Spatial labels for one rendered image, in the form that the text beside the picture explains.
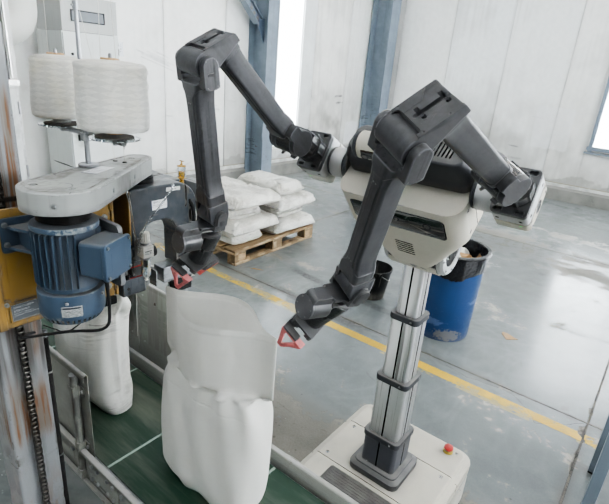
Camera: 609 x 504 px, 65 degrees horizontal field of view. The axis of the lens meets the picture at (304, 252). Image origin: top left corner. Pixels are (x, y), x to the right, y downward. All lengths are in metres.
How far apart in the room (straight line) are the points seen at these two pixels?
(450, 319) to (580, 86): 6.12
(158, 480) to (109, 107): 1.21
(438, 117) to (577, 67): 8.24
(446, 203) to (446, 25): 8.47
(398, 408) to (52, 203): 1.30
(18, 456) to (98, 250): 0.79
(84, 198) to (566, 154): 8.36
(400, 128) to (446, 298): 2.66
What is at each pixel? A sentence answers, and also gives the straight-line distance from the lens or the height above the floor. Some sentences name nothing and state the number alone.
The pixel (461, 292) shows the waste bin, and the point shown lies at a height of 0.40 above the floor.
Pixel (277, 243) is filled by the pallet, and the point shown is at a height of 0.07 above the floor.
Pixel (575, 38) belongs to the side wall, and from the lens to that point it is 9.03.
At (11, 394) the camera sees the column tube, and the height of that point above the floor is 0.80.
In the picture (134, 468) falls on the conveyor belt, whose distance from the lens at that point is 1.88.
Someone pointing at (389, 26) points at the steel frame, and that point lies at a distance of 9.74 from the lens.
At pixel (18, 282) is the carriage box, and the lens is 1.40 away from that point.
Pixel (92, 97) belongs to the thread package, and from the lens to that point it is 1.20.
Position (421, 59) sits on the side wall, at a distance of 9.80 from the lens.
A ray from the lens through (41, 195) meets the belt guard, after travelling 1.14.
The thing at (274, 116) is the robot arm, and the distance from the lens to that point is 1.30.
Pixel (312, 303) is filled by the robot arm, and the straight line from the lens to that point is 1.00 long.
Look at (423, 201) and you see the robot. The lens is 1.31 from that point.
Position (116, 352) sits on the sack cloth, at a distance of 1.98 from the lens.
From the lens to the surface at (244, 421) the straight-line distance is 1.42.
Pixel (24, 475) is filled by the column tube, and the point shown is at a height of 0.50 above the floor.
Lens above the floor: 1.70
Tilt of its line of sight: 21 degrees down
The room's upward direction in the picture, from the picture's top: 5 degrees clockwise
